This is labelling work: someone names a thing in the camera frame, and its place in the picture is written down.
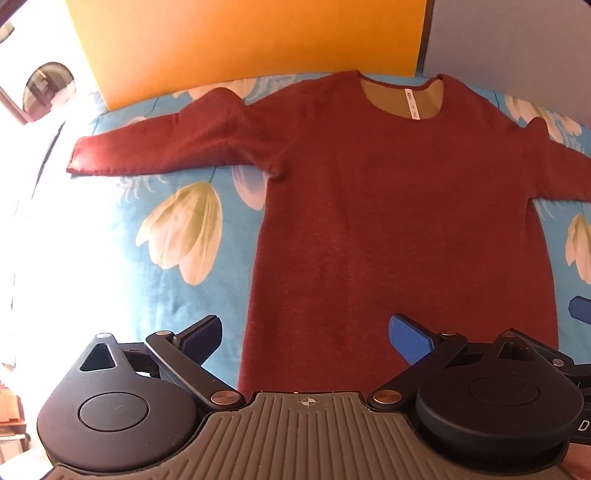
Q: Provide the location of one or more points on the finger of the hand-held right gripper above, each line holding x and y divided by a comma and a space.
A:
581, 307

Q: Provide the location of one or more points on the blue floral bed sheet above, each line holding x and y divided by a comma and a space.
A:
184, 300

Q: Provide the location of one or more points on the round mirror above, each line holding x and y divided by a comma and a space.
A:
48, 90

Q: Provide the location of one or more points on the orange board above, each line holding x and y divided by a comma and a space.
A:
249, 41

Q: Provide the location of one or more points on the grey-blue board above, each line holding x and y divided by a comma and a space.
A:
508, 37

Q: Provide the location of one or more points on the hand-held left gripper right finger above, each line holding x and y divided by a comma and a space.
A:
408, 337

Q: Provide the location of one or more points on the dark red sweater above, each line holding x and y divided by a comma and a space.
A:
392, 221

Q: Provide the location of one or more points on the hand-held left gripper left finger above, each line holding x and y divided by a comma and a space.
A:
203, 334

